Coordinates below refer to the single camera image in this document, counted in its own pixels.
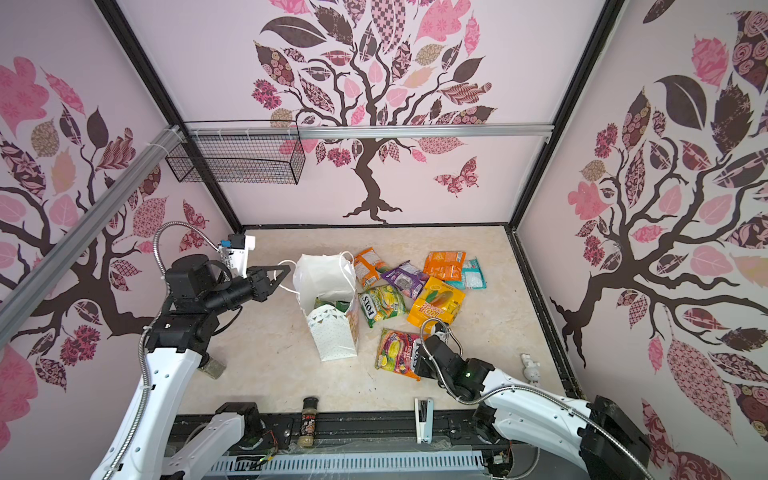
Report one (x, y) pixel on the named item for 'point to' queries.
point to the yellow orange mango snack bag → (439, 301)
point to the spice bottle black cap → (308, 422)
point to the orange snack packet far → (445, 266)
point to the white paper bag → (330, 276)
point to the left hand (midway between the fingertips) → (290, 274)
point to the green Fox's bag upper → (383, 302)
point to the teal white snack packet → (472, 276)
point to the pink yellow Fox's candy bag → (396, 353)
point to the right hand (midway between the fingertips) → (417, 356)
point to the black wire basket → (239, 152)
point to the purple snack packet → (407, 278)
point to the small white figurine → (531, 368)
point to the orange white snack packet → (368, 267)
